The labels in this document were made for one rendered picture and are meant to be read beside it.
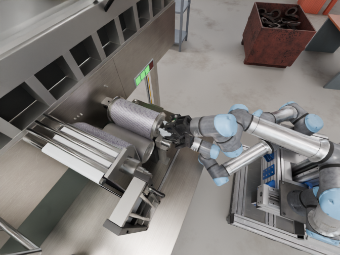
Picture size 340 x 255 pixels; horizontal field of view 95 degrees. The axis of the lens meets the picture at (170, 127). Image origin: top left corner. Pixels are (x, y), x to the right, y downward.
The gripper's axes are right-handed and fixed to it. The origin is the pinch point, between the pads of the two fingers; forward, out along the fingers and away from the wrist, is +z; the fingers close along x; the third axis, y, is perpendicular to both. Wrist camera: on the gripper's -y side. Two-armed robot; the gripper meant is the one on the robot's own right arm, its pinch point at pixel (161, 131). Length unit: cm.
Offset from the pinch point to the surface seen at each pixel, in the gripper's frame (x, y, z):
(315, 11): -553, -102, -161
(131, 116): 9.7, 21.1, 9.6
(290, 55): -267, -77, -102
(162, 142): 10.6, 9.6, -6.7
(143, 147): 19.1, 14.3, -1.4
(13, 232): 61, 33, 10
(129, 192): 39, 35, -13
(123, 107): 7.0, 22.2, 15.8
